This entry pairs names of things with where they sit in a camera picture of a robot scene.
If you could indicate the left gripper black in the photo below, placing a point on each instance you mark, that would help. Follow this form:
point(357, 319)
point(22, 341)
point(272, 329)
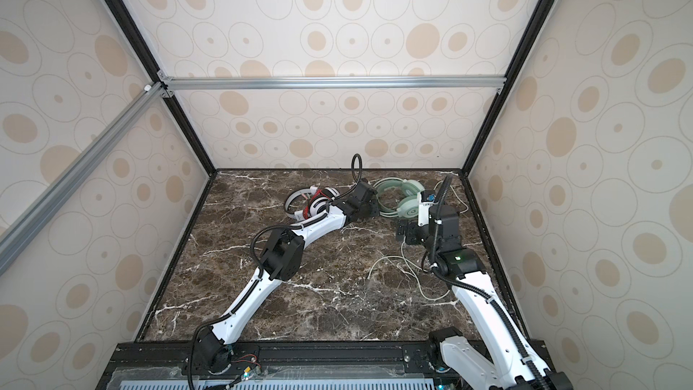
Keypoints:
point(374, 208)

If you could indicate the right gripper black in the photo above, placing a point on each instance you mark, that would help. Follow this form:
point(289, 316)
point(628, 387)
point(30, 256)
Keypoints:
point(413, 229)

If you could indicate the mint green headphones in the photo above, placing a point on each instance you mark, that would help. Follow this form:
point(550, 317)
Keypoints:
point(408, 206)

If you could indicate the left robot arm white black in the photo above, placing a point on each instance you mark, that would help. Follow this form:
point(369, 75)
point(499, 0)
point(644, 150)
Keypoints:
point(277, 252)

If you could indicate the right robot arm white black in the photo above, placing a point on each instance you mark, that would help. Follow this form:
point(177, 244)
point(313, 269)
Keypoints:
point(510, 362)

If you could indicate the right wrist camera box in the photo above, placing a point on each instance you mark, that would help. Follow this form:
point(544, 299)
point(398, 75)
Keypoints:
point(426, 201)

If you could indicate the silver aluminium rail back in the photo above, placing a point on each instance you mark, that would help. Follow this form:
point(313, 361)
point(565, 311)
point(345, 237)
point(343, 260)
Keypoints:
point(334, 83)

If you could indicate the silver aluminium rail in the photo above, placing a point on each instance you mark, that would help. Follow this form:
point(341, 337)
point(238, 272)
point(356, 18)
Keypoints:
point(334, 83)
point(20, 235)

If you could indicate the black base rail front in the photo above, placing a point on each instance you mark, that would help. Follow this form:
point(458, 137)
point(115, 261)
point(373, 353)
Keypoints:
point(281, 365)

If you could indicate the black corner frame post right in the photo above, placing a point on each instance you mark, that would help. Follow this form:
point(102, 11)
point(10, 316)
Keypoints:
point(537, 20)

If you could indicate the black corner frame post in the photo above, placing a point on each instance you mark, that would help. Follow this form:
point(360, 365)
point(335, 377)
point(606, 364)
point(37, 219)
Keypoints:
point(139, 45)
point(537, 20)

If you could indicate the silver aluminium rail left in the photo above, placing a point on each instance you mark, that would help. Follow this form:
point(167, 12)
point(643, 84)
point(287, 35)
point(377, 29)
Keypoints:
point(20, 235)

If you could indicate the black corner frame post left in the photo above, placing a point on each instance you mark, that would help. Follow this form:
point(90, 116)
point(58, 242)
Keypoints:
point(139, 45)

